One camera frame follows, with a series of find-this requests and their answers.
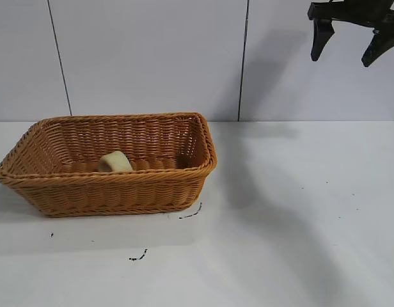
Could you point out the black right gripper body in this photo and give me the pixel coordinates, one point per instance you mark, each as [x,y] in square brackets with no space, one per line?
[353,12]

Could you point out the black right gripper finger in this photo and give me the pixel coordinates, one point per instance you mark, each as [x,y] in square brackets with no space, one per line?
[378,48]
[321,37]

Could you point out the pale yellow egg yolk pastry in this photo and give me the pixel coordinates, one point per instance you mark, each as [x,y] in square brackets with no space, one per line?
[115,162]

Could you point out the brown woven wicker basket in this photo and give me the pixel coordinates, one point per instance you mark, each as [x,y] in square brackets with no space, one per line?
[107,192]

